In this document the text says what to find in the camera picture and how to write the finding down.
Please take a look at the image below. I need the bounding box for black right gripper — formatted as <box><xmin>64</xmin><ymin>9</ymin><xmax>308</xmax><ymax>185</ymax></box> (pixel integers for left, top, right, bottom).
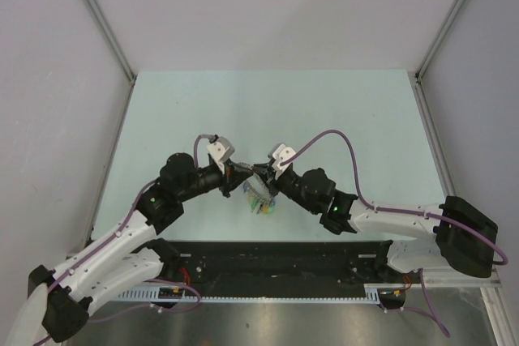
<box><xmin>253</xmin><ymin>162</ymin><xmax>320</xmax><ymax>215</ymax></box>

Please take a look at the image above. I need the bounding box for metal keyring with coloured tags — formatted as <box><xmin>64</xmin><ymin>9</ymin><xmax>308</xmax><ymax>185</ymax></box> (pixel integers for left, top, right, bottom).
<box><xmin>242</xmin><ymin>172</ymin><xmax>276</xmax><ymax>216</ymax></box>

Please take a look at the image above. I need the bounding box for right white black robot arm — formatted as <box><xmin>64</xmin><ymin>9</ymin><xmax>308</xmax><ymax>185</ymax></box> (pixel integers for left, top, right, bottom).
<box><xmin>252</xmin><ymin>164</ymin><xmax>498</xmax><ymax>282</ymax></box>

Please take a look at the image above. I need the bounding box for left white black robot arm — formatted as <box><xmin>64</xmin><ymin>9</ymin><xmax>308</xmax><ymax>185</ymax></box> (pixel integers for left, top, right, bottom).
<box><xmin>28</xmin><ymin>153</ymin><xmax>252</xmax><ymax>343</ymax></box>

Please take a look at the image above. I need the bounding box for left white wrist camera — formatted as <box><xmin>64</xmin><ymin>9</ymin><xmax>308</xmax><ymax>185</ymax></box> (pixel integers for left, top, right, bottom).
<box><xmin>206</xmin><ymin>135</ymin><xmax>235</xmax><ymax>173</ymax></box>

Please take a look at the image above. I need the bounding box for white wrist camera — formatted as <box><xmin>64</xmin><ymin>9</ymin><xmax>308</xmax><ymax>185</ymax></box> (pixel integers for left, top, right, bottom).
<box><xmin>268</xmin><ymin>143</ymin><xmax>296</xmax><ymax>180</ymax></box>
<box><xmin>206</xmin><ymin>135</ymin><xmax>235</xmax><ymax>173</ymax></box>

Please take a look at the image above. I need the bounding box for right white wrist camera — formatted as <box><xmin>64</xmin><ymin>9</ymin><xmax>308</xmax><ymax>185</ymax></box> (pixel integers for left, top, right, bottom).
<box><xmin>268</xmin><ymin>143</ymin><xmax>296</xmax><ymax>180</ymax></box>

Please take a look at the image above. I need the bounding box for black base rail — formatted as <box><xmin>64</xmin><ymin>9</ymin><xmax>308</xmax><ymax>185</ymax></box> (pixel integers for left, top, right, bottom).
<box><xmin>117</xmin><ymin>238</ymin><xmax>422</xmax><ymax>288</ymax></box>

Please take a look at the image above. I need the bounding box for white slotted cable duct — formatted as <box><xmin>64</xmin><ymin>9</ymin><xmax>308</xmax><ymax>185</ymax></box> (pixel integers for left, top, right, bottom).
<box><xmin>113</xmin><ymin>284</ymin><xmax>380</xmax><ymax>305</ymax></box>

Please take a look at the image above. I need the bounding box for aluminium frame post right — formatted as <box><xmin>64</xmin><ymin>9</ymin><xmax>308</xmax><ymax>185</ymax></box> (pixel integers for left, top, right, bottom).
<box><xmin>413</xmin><ymin>0</ymin><xmax>491</xmax><ymax>79</ymax></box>

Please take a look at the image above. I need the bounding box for aluminium frame post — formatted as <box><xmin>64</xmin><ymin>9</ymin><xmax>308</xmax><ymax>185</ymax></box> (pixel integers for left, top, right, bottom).
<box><xmin>60</xmin><ymin>0</ymin><xmax>137</xmax><ymax>82</ymax></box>
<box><xmin>413</xmin><ymin>0</ymin><xmax>491</xmax><ymax>79</ymax></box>

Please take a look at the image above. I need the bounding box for aluminium frame post left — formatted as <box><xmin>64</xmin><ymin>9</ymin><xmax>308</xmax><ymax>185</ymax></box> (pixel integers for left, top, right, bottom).
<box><xmin>60</xmin><ymin>0</ymin><xmax>137</xmax><ymax>82</ymax></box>

